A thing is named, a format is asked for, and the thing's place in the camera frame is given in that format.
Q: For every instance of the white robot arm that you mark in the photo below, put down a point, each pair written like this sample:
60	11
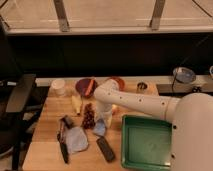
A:
191	117

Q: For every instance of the black chair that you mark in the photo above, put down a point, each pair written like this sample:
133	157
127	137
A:
16	90

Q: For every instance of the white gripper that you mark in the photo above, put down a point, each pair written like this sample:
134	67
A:
104	111

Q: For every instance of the purple bowl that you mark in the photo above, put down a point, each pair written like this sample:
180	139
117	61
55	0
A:
82	85

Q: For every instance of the green plastic tray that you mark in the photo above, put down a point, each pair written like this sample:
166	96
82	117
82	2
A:
145	143

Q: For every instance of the metal bowl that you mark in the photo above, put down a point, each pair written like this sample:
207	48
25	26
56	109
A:
184	75

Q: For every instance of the bunch of dark grapes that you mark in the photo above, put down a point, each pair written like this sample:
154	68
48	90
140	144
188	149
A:
88	119

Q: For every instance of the light blue sponge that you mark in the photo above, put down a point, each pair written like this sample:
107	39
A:
100	128

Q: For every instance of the small metal cup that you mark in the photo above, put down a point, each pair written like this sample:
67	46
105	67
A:
141	87

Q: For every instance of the orange carrot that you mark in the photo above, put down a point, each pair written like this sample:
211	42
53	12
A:
90	87

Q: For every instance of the orange bowl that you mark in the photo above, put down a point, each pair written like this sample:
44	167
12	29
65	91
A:
119	80

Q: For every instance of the white cup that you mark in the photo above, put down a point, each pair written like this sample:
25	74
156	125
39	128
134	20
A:
58	85

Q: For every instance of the black rectangular remote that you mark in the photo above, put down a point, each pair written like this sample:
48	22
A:
105	149

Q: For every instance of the black handled knife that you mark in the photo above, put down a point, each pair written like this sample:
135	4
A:
61	140

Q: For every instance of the orange fruit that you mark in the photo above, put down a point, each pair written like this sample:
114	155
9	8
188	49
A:
115	109

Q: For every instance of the grey folded cloth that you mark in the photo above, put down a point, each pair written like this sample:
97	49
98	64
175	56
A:
76	140

